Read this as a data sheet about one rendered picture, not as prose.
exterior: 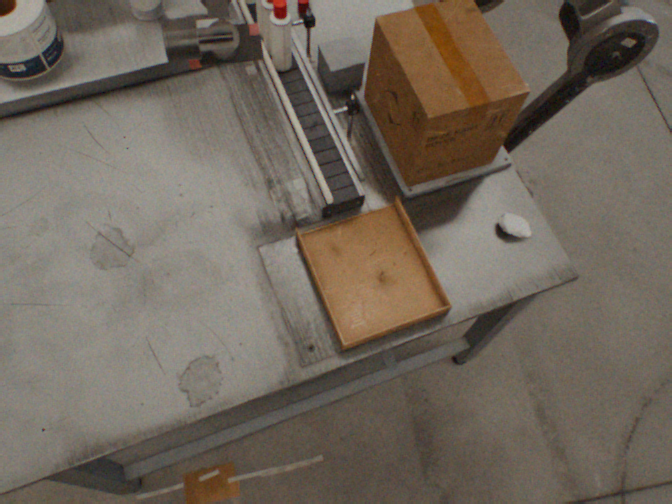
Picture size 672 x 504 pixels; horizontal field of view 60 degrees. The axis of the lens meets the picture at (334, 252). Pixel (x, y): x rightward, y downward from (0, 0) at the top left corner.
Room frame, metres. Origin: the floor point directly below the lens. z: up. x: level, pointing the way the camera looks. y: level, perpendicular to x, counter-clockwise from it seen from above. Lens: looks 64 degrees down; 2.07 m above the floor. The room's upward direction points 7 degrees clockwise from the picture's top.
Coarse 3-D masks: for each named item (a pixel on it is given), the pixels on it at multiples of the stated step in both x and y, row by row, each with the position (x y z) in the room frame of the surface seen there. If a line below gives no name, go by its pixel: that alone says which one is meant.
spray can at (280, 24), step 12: (276, 0) 1.11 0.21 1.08; (276, 12) 1.09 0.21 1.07; (288, 12) 1.12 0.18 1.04; (276, 24) 1.08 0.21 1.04; (288, 24) 1.09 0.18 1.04; (276, 36) 1.08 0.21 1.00; (288, 36) 1.09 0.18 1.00; (276, 48) 1.08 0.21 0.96; (288, 48) 1.09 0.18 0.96; (276, 60) 1.08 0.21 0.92; (288, 60) 1.09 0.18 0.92
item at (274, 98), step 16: (240, 16) 1.26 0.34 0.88; (272, 96) 1.01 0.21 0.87; (320, 112) 0.97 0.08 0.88; (288, 128) 0.90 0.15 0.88; (336, 144) 0.87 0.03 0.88; (304, 160) 0.81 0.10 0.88; (352, 176) 0.79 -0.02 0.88; (320, 192) 0.73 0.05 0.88; (320, 208) 0.70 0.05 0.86; (336, 208) 0.70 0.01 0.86; (352, 208) 0.72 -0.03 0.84
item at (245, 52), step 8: (240, 24) 0.83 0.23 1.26; (240, 32) 0.82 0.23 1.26; (248, 32) 0.82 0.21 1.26; (240, 40) 0.81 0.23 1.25; (248, 40) 0.81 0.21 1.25; (240, 48) 0.80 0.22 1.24; (248, 48) 0.80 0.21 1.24; (208, 56) 0.77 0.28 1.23; (216, 56) 0.75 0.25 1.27; (232, 56) 0.76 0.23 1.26; (240, 56) 0.79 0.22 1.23; (248, 56) 0.79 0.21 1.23; (200, 64) 0.76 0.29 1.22; (208, 64) 0.76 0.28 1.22
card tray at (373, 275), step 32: (352, 224) 0.68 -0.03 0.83; (384, 224) 0.69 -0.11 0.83; (320, 256) 0.58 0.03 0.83; (352, 256) 0.59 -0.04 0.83; (384, 256) 0.61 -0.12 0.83; (416, 256) 0.62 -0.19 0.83; (320, 288) 0.49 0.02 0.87; (352, 288) 0.51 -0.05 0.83; (384, 288) 0.52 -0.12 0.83; (416, 288) 0.53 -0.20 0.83; (352, 320) 0.44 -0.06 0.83; (384, 320) 0.45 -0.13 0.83; (416, 320) 0.45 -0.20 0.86
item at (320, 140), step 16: (256, 16) 1.27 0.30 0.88; (272, 80) 1.05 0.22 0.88; (288, 80) 1.05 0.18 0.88; (304, 80) 1.06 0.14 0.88; (288, 96) 1.00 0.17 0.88; (304, 96) 1.01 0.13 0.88; (304, 112) 0.96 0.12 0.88; (304, 128) 0.91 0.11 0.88; (320, 128) 0.91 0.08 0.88; (320, 144) 0.87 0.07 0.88; (320, 160) 0.82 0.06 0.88; (336, 160) 0.82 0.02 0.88; (336, 176) 0.78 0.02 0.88; (336, 192) 0.73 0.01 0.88; (352, 192) 0.74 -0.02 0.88
